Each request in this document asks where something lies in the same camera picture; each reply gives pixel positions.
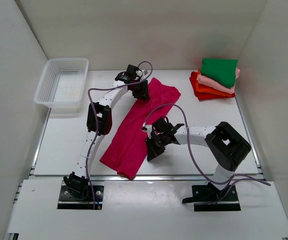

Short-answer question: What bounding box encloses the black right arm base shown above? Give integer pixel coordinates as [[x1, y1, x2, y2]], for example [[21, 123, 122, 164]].
[[182, 183, 241, 212]]

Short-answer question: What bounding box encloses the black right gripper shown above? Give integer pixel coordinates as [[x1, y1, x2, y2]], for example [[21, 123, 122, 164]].
[[145, 132, 168, 161]]

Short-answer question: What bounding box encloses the orange folded t-shirt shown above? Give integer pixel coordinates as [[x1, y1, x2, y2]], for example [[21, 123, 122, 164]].
[[190, 69, 235, 101]]

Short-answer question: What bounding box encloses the white plastic basket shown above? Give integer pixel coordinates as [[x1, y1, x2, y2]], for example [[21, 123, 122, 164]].
[[34, 57, 89, 110]]

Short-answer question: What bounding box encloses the magenta t-shirt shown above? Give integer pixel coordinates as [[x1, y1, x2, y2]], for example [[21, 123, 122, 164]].
[[100, 78, 181, 180]]

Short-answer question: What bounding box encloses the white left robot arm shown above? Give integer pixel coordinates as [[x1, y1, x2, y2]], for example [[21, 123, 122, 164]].
[[63, 61, 153, 201]]

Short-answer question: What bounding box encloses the red folded t-shirt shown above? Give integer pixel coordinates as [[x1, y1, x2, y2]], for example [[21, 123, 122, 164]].
[[189, 71, 235, 101]]

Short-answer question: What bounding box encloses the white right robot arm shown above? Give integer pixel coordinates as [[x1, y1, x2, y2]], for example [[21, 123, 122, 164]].
[[142, 117, 251, 200]]

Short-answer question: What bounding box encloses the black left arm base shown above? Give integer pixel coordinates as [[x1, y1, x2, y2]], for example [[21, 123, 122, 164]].
[[57, 172, 104, 211]]

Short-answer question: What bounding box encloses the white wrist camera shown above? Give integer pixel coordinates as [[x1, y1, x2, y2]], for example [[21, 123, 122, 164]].
[[141, 124, 153, 134], [136, 69, 148, 81]]

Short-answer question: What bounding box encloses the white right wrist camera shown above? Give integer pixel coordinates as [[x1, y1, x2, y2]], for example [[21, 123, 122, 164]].
[[141, 124, 153, 134]]

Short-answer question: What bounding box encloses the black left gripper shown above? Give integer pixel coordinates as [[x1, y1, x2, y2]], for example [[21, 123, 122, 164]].
[[129, 80, 149, 102]]

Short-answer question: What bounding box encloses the pink folded t-shirt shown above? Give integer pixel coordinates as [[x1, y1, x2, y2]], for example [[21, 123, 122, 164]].
[[197, 68, 235, 94]]

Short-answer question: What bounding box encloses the green folded t-shirt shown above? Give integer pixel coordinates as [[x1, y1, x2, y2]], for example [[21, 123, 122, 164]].
[[201, 58, 238, 88]]

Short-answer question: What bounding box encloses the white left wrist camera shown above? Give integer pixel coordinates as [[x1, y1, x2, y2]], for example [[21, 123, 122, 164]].
[[136, 69, 148, 81]]

